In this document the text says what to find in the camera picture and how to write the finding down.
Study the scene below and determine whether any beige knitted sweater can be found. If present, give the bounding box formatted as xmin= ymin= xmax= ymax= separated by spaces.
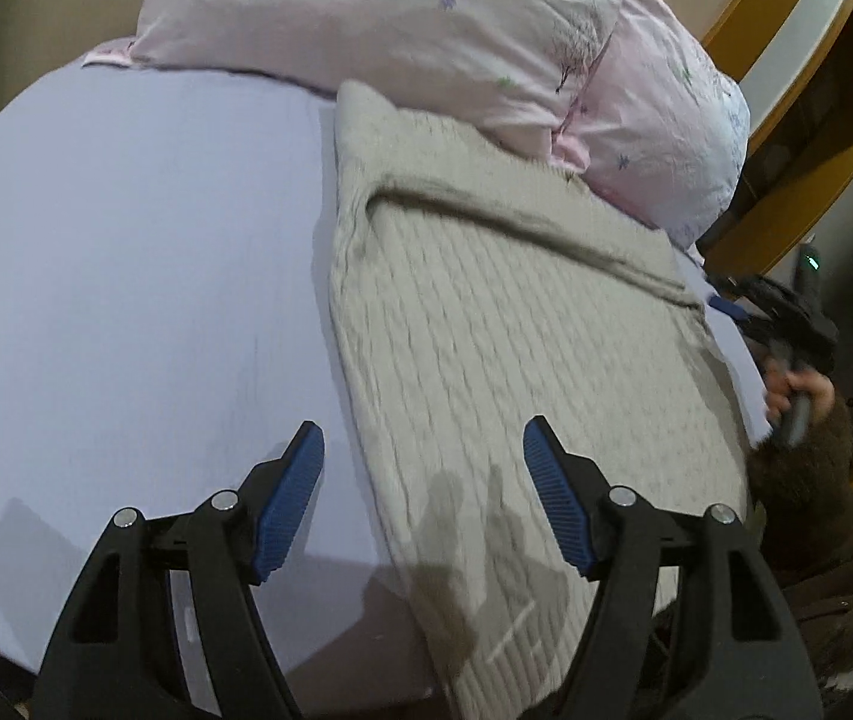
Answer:
xmin=329 ymin=82 xmax=749 ymax=718

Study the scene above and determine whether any brown fuzzy sleeve forearm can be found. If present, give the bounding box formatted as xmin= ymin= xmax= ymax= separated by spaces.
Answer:
xmin=747 ymin=400 xmax=853 ymax=587

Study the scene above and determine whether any right hand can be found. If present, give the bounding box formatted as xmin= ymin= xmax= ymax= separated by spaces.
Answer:
xmin=763 ymin=358 xmax=836 ymax=427

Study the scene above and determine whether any pink floral pillow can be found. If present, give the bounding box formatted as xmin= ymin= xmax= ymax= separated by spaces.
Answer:
xmin=86 ymin=0 xmax=621 ymax=160
xmin=552 ymin=0 xmax=750 ymax=249

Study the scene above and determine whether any wooden headboard shelf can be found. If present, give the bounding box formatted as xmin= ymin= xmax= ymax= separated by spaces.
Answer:
xmin=700 ymin=0 xmax=853 ymax=275

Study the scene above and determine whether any lavender bed sheet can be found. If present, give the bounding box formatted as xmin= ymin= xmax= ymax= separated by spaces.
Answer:
xmin=0 ymin=64 xmax=762 ymax=717

